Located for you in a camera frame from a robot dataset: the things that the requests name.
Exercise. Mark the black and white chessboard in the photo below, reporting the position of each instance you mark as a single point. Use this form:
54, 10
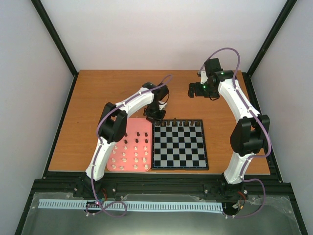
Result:
179, 147

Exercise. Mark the right black frame post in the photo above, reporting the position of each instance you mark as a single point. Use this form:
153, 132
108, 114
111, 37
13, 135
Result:
281, 18

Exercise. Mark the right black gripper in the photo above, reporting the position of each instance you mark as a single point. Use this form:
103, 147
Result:
197, 93

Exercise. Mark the left black frame post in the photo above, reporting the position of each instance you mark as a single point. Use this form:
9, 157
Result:
40, 9

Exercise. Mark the light blue cable duct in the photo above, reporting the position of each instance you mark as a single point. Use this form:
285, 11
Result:
132, 206

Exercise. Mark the black aluminium base frame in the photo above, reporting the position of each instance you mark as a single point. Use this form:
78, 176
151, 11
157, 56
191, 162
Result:
158, 183

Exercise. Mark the black frame post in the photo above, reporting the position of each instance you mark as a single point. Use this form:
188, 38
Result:
281, 18
40, 9

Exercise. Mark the pink plastic tray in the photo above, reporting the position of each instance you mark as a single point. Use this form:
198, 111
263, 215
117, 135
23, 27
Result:
134, 152

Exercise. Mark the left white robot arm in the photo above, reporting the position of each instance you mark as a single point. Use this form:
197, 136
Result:
113, 123

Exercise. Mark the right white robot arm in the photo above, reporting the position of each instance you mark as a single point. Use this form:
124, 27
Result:
250, 134

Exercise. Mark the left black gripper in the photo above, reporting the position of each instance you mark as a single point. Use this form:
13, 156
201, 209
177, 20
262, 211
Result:
150, 119

